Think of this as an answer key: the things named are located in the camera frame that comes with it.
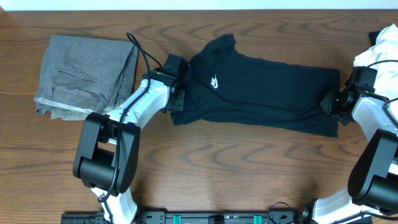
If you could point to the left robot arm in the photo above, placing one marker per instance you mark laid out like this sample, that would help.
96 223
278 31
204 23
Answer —
106 157

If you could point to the folded grey shorts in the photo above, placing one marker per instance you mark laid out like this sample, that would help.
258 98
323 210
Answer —
81 75

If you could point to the white crumpled garment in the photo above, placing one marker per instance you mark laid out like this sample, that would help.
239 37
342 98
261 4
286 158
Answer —
385 48

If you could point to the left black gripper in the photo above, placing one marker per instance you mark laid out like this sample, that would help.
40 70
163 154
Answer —
180 105

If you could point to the black Nike t-shirt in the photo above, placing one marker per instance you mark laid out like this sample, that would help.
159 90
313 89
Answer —
226 86

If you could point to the black garment under white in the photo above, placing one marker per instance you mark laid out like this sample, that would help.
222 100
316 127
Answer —
373 37

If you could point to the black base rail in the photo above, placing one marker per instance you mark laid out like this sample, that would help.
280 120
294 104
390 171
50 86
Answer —
196 218

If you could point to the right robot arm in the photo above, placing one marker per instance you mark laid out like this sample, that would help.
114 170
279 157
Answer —
372 184

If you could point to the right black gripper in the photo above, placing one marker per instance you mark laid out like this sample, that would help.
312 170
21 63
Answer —
325 106

